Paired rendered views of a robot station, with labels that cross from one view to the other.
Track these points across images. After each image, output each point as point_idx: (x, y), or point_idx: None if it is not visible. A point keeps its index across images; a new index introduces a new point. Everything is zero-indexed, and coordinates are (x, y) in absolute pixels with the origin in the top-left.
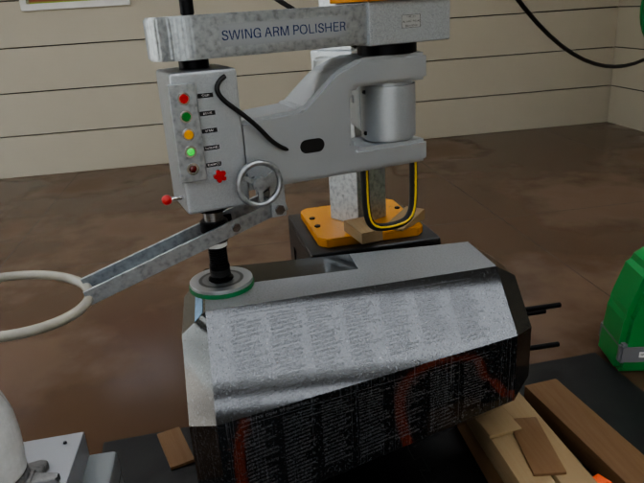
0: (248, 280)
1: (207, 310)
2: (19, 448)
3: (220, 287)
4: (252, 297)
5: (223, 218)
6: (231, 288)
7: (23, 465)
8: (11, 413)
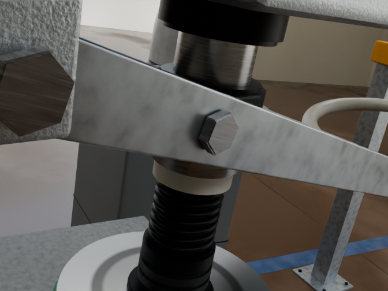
0: (64, 278)
1: (139, 216)
2: (152, 42)
3: (140, 245)
4: (37, 255)
5: (178, 74)
6: (105, 240)
7: (150, 56)
8: (159, 19)
